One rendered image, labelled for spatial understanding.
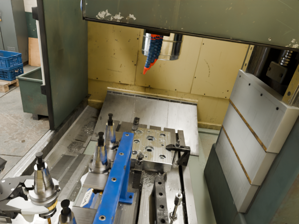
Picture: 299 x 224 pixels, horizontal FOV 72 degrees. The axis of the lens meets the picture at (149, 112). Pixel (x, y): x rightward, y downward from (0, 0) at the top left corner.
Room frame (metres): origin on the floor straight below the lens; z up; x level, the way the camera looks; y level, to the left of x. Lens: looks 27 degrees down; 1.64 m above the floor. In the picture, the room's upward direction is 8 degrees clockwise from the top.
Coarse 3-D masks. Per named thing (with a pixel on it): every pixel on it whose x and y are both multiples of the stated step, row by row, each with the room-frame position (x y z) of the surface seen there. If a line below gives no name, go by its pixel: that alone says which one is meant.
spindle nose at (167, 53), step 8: (144, 32) 0.82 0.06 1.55; (144, 40) 0.81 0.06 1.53; (168, 40) 0.78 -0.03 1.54; (176, 40) 0.79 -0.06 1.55; (144, 48) 0.81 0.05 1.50; (168, 48) 0.78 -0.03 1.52; (176, 48) 0.80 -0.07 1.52; (160, 56) 0.78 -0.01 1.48; (168, 56) 0.78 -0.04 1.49; (176, 56) 0.81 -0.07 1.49
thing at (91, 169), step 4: (92, 160) 0.46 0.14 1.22; (108, 160) 0.47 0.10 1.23; (92, 164) 0.44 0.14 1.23; (108, 164) 0.46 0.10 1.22; (92, 168) 0.43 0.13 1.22; (96, 168) 0.43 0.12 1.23; (100, 168) 0.43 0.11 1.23; (104, 168) 0.43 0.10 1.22; (108, 168) 0.44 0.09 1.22; (96, 172) 0.42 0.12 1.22; (100, 172) 0.42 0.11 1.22; (104, 172) 0.43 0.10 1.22; (108, 172) 0.44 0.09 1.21
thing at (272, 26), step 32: (96, 0) 0.53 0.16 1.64; (128, 0) 0.53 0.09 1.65; (160, 0) 0.53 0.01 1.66; (192, 0) 0.53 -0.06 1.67; (224, 0) 0.53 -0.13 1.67; (256, 0) 0.53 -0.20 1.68; (288, 0) 0.53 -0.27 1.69; (192, 32) 0.53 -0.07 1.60; (224, 32) 0.53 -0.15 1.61; (256, 32) 0.53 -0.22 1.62; (288, 32) 0.53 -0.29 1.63
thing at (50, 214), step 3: (51, 210) 0.33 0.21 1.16; (54, 210) 0.34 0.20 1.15; (42, 213) 0.32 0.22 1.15; (45, 213) 0.32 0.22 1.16; (48, 213) 0.33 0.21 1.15; (51, 213) 0.33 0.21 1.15; (54, 213) 0.34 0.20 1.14; (39, 216) 0.32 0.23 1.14; (42, 216) 0.32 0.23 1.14; (45, 216) 0.32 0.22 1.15; (48, 216) 0.33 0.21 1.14; (51, 216) 0.33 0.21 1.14
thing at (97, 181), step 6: (90, 174) 0.41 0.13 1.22; (96, 174) 0.42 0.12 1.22; (102, 174) 0.42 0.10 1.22; (84, 180) 0.39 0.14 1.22; (90, 180) 0.39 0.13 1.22; (96, 180) 0.39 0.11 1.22; (102, 180) 0.40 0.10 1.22; (84, 186) 0.37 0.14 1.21; (90, 186) 0.37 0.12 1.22; (96, 186) 0.37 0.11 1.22; (102, 186) 0.38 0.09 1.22
